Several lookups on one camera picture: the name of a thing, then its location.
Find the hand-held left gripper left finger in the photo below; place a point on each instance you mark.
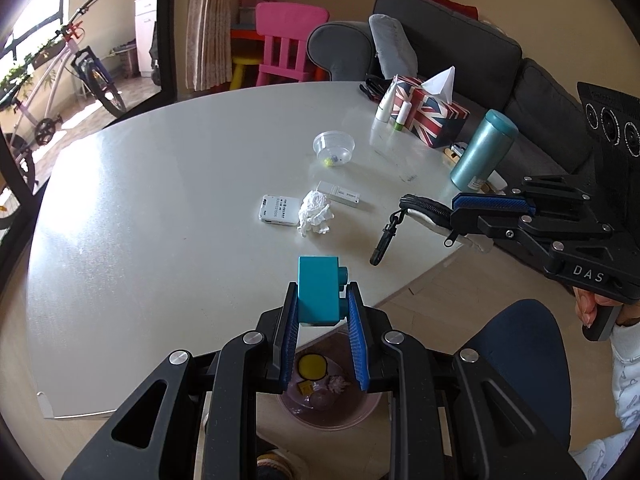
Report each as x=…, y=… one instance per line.
x=286, y=340

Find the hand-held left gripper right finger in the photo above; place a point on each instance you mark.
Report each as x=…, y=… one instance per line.
x=357, y=345

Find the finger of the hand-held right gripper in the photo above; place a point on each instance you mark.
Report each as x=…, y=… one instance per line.
x=492, y=202
x=500, y=226

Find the yellow round zip case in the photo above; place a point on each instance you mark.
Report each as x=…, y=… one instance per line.
x=312, y=366

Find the large white tissue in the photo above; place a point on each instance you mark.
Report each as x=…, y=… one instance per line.
x=339, y=385

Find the yellow toy brick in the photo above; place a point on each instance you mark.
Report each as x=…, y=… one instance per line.
x=304, y=388

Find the teal toy brick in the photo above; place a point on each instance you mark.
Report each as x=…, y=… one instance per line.
x=320, y=290

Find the black and white zip pouch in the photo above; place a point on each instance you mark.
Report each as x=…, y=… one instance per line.
x=430, y=210

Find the purple plastic waste bin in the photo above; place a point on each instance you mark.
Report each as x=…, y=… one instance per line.
x=325, y=417

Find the person's right forearm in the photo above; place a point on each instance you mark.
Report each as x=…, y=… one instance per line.
x=627, y=370

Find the person's right hand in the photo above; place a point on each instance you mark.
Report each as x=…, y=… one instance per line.
x=586, y=310

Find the teal metal thermos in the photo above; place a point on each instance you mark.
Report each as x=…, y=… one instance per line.
x=482, y=152

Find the flag print tissue box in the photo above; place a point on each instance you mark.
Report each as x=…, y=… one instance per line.
x=432, y=115

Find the small white green-capped tube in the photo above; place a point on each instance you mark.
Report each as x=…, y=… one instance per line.
x=402, y=116

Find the black shoe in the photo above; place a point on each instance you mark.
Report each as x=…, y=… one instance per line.
x=277, y=465

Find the person's blue trouser leg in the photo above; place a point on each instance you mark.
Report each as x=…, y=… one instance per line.
x=525, y=350

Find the white rectangular card pack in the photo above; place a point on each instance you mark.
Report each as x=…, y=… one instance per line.
x=280, y=210

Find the small crumpled white tissue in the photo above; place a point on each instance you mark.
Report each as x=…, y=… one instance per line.
x=315, y=212

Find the white tube bottle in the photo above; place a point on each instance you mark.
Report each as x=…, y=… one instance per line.
x=386, y=105

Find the white flat stick device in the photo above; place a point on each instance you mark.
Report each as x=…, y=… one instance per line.
x=340, y=194

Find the clear plastic bowl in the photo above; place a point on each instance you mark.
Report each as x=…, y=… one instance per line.
x=334, y=146

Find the grey fabric sofa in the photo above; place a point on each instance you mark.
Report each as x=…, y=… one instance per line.
x=450, y=30

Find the light grey cushion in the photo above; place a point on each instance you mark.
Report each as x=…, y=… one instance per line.
x=394, y=47

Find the red cushion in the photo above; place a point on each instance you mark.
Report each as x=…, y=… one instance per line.
x=447, y=2

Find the pink children's chair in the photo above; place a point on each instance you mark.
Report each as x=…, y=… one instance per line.
x=287, y=25

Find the yellow children's stool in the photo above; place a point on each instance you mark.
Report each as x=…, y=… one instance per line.
x=245, y=67

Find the red children's table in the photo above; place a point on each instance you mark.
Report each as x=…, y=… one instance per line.
x=244, y=34

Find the pink storage boxes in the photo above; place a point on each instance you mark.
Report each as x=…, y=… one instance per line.
x=257, y=2

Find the beige patterned curtain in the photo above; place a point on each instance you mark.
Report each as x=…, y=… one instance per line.
x=210, y=25

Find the white bicycle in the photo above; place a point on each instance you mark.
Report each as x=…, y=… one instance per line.
x=92, y=72

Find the white cabinet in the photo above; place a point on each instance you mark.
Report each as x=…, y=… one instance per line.
x=146, y=35

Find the window planter with plants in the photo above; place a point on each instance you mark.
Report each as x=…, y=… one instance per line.
x=30, y=67

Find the black door frame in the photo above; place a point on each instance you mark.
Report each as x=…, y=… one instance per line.
x=167, y=20

